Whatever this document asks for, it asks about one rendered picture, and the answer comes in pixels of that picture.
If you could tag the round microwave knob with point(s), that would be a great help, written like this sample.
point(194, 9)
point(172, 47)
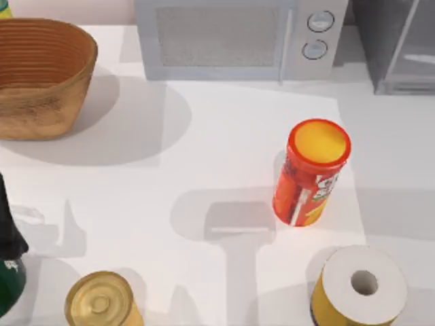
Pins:
point(314, 49)
point(320, 19)

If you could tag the pale microwave oven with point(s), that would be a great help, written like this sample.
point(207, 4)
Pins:
point(217, 40)

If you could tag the red and yellow snack can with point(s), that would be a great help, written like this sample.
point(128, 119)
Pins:
point(311, 176)

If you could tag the gold tin can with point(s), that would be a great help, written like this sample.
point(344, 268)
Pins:
point(102, 302)

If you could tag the white paper roll yellow wrap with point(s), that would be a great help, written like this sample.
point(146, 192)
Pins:
point(360, 288)

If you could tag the brown woven basket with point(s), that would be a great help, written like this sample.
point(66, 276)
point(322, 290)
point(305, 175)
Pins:
point(40, 85)

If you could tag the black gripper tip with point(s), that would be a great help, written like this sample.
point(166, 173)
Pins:
point(8, 220)

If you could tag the yellow green bottle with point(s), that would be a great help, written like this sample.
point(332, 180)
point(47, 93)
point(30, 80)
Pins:
point(4, 4)

